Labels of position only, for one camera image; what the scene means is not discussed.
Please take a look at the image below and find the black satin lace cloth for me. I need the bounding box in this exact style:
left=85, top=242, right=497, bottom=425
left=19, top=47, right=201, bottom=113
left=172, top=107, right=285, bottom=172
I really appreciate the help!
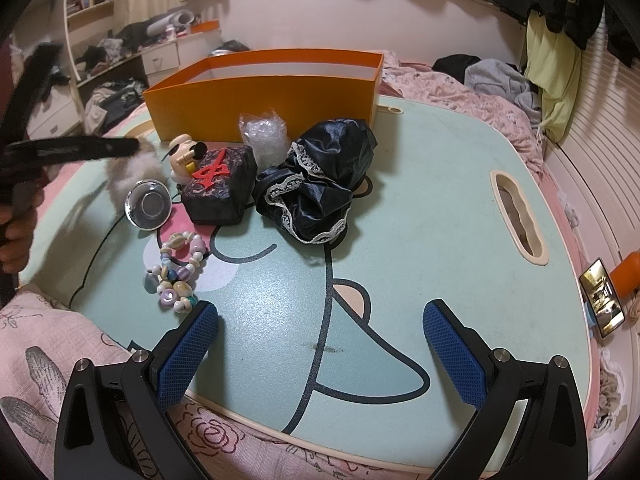
left=253, top=118, right=378, bottom=245

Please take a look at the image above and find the round silver metal tin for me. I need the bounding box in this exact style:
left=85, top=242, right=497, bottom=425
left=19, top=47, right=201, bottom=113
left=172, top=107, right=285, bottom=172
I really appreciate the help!
left=124, top=179, right=172, bottom=231

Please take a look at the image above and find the pastel bead bracelet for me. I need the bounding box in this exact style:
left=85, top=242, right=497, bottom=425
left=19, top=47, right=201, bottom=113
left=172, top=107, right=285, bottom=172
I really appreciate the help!
left=143, top=231, right=208, bottom=316

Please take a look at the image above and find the smartphone on stand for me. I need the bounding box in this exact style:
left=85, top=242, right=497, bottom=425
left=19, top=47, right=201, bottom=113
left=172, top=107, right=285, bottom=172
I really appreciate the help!
left=578, top=258, right=625, bottom=338

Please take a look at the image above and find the white drawer cabinet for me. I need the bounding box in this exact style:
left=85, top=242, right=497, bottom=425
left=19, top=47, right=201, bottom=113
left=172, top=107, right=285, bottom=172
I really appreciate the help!
left=141, top=29, right=222, bottom=75

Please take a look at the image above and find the clear bubble wrap bag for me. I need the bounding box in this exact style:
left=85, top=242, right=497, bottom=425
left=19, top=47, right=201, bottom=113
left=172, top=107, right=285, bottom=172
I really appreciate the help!
left=239, top=110, right=292, bottom=172

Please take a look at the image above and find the white fluffy pompom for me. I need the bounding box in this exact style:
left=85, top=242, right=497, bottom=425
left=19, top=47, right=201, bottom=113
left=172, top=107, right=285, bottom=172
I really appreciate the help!
left=106, top=139, right=167, bottom=211

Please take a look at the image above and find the dark pouch with red character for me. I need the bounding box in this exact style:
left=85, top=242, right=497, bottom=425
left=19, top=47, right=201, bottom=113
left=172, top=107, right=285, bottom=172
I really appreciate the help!
left=181, top=145, right=257, bottom=226

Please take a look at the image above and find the white rolled paper tube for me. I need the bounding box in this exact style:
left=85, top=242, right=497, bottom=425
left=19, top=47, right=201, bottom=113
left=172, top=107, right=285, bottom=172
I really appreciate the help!
left=146, top=9, right=194, bottom=37

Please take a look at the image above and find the person's left hand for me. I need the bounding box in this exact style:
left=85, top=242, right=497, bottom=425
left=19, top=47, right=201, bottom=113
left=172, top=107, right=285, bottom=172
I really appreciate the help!
left=0, top=190, right=44, bottom=274

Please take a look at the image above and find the grey crumpled garment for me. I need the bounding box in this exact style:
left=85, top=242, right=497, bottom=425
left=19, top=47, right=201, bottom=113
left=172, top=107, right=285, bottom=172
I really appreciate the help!
left=464, top=58, right=542, bottom=126

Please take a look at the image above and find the cartoon mouse figurine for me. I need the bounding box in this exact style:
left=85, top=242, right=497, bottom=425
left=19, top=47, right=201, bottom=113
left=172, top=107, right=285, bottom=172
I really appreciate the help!
left=168, top=134, right=208, bottom=185

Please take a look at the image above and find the orange cardboard box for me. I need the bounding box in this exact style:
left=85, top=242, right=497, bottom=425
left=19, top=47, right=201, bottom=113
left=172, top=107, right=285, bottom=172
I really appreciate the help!
left=143, top=48, right=384, bottom=143

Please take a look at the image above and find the pink floral blanket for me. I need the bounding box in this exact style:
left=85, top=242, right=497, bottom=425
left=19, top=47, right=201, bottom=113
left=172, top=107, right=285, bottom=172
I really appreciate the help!
left=0, top=284, right=432, bottom=480

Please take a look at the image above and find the black garment on bed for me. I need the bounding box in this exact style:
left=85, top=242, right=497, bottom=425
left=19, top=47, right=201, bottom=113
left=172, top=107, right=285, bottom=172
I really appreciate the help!
left=432, top=54, right=482, bottom=84

